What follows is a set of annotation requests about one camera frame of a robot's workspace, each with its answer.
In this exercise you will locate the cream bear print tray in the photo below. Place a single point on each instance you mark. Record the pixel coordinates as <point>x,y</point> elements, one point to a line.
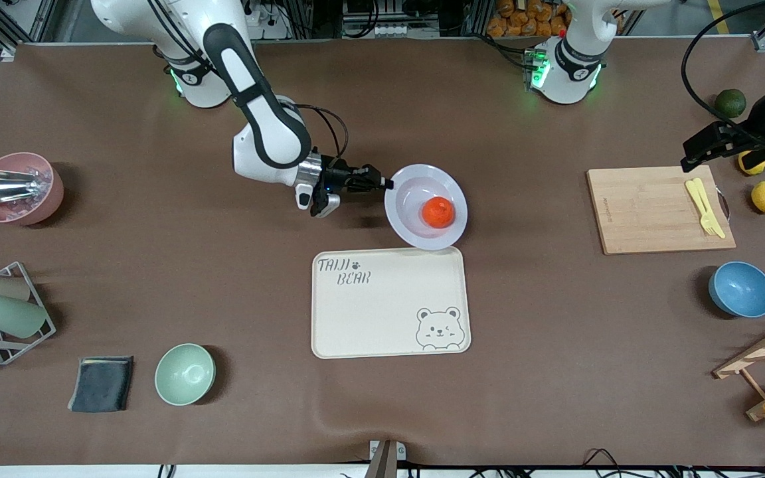
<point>382,305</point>

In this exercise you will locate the lavender round plate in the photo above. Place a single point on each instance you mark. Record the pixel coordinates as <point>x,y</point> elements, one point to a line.
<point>409,219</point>

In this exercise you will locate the pink bowl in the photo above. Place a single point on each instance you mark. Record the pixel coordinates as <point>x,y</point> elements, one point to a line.
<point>20,214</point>

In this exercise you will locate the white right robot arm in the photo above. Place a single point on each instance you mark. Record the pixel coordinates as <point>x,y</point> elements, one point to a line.
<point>269,143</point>

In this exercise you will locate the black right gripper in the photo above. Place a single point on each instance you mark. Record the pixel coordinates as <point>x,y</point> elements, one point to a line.
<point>337,178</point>

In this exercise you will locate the orange mandarin fruit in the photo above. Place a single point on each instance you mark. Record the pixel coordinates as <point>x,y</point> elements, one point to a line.
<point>438,212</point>

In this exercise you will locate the wooden peg rack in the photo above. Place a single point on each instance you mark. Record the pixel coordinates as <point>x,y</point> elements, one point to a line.
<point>764,348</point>

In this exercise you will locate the dark green lime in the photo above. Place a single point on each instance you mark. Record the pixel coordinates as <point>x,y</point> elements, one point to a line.
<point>730,103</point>

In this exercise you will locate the metal table edge bracket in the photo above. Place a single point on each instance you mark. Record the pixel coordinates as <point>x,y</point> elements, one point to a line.
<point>387,458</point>

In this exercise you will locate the mint green cup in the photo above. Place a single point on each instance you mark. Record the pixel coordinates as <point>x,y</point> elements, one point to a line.
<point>10,315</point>

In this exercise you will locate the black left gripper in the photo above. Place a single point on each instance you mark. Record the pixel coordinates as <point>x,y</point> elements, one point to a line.
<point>758,119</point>

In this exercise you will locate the dark grey folded cloth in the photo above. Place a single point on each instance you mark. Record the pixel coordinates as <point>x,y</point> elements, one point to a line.
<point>100,384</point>

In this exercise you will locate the blue bowl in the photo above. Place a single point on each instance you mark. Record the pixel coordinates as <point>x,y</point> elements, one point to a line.
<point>741,289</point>

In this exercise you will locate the white power strip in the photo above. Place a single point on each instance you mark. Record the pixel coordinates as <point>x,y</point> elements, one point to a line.
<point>269,23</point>

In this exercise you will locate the white socket strip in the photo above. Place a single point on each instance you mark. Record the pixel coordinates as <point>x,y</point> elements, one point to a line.
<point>374,30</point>

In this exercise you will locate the mint green bowl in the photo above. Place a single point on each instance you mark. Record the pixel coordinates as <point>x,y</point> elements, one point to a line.
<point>184,374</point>

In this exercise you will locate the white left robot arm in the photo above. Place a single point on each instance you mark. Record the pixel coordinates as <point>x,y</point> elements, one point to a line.
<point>568,70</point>

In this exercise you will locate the bag of orange fruit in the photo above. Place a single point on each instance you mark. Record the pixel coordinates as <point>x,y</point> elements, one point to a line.
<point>528,16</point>

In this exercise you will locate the yellow plastic fork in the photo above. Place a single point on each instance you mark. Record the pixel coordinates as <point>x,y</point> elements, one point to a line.
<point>696,196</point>

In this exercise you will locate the wooden cutting board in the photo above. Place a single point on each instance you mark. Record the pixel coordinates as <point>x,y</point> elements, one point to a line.
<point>628,232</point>

